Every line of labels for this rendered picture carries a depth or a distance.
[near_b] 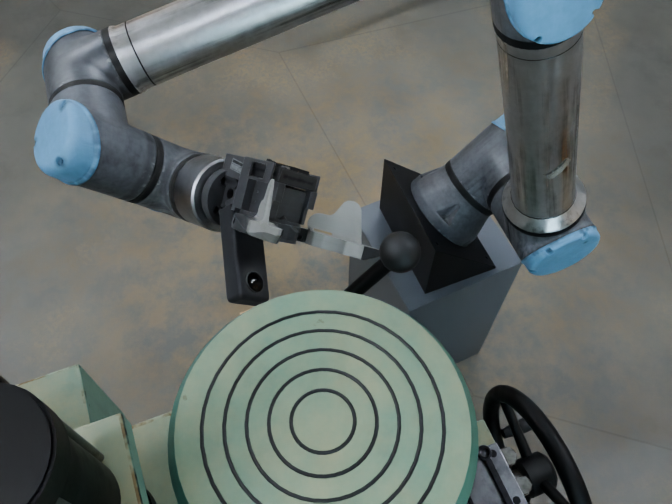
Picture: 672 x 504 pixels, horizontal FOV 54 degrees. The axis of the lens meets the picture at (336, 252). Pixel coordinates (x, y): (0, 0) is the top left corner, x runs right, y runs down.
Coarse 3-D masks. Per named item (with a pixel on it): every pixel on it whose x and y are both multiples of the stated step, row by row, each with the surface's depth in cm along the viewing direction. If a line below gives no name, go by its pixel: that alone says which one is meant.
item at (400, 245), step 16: (384, 240) 54; (400, 240) 53; (416, 240) 54; (384, 256) 53; (400, 256) 53; (416, 256) 53; (368, 272) 56; (384, 272) 55; (400, 272) 54; (352, 288) 57; (368, 288) 56
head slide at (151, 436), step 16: (160, 416) 45; (144, 432) 44; (160, 432) 44; (144, 448) 44; (160, 448) 44; (144, 464) 43; (160, 464) 43; (144, 480) 43; (160, 480) 43; (160, 496) 42
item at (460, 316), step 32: (384, 224) 157; (512, 256) 153; (384, 288) 158; (416, 288) 148; (448, 288) 148; (480, 288) 154; (416, 320) 152; (448, 320) 162; (480, 320) 174; (448, 352) 184
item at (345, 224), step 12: (348, 204) 73; (312, 216) 74; (324, 216) 73; (336, 216) 73; (348, 216) 73; (360, 216) 73; (312, 228) 74; (324, 228) 73; (336, 228) 73; (348, 228) 73; (360, 228) 73; (312, 240) 72; (324, 240) 72; (336, 240) 72; (348, 240) 72; (360, 240) 72; (348, 252) 72; (360, 252) 71; (372, 252) 71
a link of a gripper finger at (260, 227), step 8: (272, 184) 63; (272, 192) 63; (264, 200) 65; (264, 208) 63; (248, 216) 68; (256, 216) 68; (264, 216) 63; (248, 224) 64; (256, 224) 63; (264, 224) 62; (272, 224) 66; (248, 232) 64; (256, 232) 63; (264, 232) 61; (272, 232) 61; (280, 232) 60; (264, 240) 63; (272, 240) 61
